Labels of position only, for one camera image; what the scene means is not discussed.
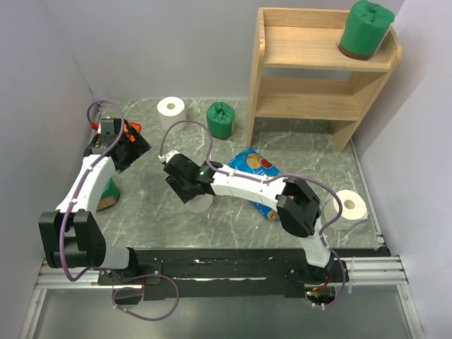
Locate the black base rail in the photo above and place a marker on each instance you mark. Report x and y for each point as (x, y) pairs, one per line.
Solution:
(166, 273)

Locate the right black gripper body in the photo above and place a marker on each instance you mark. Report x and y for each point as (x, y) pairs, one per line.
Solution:
(181, 188)

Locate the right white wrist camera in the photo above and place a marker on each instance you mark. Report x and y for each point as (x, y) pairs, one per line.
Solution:
(167, 156)

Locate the white paper towel roll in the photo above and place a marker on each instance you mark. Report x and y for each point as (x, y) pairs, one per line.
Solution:
(199, 203)
(171, 110)
(354, 210)

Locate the green paper towel roll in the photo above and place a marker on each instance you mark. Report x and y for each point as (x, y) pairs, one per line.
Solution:
(365, 28)

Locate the orange razor package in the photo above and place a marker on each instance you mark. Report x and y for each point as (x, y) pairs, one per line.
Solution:
(132, 130)

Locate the wooden two-tier shelf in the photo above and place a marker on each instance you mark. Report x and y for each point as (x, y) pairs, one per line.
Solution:
(298, 72)

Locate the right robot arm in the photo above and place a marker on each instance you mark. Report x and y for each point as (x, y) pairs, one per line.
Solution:
(296, 204)

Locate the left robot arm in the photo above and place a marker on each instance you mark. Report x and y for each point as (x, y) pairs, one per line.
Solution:
(70, 235)

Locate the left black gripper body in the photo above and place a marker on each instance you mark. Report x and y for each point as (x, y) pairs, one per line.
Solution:
(121, 166)

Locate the green wrapped roll back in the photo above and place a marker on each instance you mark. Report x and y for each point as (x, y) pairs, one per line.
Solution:
(220, 118)

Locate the green wrapped roll left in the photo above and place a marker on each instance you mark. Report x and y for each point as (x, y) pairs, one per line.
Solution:
(110, 196)

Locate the blue Lays chips bag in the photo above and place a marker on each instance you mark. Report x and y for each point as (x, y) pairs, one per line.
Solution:
(250, 161)

